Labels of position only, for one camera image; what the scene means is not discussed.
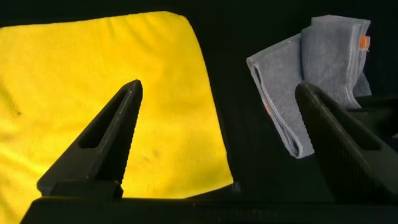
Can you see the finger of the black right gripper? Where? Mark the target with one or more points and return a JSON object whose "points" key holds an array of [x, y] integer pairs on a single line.
{"points": [[379, 102]]}

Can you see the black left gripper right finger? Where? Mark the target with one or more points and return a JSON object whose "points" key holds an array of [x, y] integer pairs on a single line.
{"points": [[348, 149]]}

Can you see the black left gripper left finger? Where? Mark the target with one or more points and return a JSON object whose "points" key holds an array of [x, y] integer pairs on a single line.
{"points": [[102, 146]]}

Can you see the grey towel with orange marks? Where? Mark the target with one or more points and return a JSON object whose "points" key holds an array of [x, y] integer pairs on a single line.
{"points": [[280, 77]]}

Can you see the yellow microfibre towel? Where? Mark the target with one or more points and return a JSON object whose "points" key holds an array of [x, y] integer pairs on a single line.
{"points": [[62, 77]]}

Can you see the grey tape marker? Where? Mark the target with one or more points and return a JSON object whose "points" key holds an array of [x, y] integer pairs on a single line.
{"points": [[237, 186]]}

